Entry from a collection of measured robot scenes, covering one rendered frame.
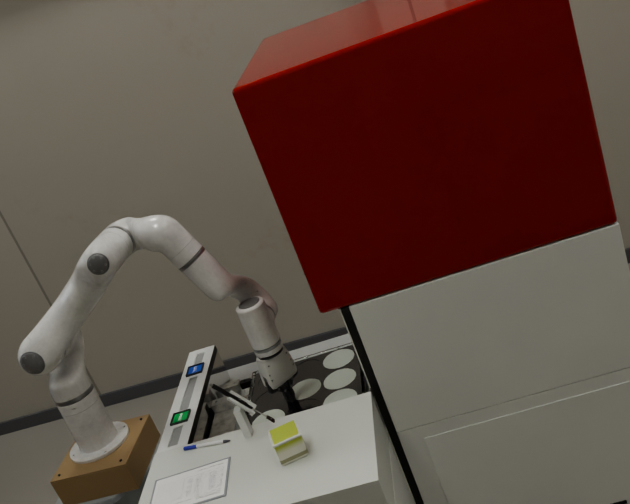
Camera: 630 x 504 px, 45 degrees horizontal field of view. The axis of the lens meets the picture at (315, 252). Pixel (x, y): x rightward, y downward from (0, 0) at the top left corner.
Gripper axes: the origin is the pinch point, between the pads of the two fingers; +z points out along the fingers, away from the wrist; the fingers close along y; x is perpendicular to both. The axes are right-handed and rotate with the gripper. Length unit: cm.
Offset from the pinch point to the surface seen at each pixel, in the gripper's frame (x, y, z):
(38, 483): -226, 42, 92
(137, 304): -222, -50, 35
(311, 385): 0.8, -7.6, 2.0
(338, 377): 6.6, -13.8, 2.0
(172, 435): -16.1, 30.9, -3.6
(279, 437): 29.0, 21.9, -11.3
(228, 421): -15.4, 14.2, 4.0
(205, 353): -45.0, -0.7, -4.0
